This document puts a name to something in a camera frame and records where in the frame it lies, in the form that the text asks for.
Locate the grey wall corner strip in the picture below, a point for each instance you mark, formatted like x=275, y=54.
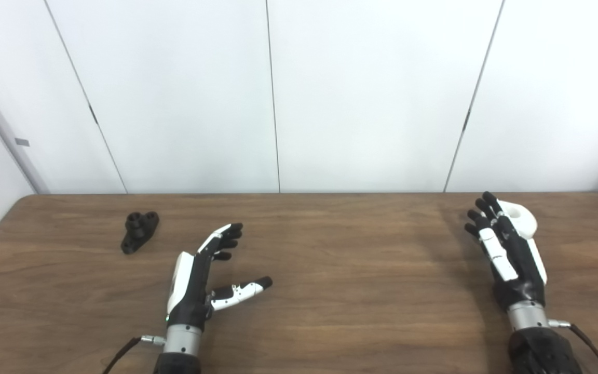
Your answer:
x=10, y=142

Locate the round white piece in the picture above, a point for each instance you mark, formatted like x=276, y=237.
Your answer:
x=525, y=218

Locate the black panel seam clip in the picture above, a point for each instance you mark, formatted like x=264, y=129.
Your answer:
x=93, y=113

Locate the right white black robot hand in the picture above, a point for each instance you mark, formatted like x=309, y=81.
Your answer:
x=519, y=270

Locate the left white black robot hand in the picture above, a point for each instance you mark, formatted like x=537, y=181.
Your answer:
x=190, y=296

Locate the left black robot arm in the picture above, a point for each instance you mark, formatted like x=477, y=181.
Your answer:
x=182, y=340

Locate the black holder with flange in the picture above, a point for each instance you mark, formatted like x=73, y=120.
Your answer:
x=138, y=236

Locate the small grey wall tag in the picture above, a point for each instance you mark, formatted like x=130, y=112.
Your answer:
x=22, y=142

